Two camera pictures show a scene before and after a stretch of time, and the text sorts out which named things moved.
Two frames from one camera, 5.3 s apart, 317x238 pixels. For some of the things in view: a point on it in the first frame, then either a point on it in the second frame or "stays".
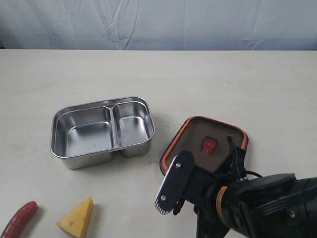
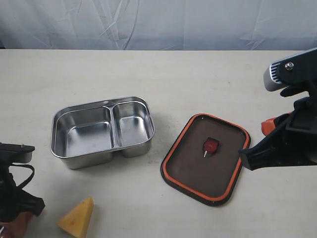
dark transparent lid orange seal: [205, 141] stays
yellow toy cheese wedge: [76, 221] stays
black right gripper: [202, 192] to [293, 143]
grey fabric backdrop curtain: [159, 25] stays
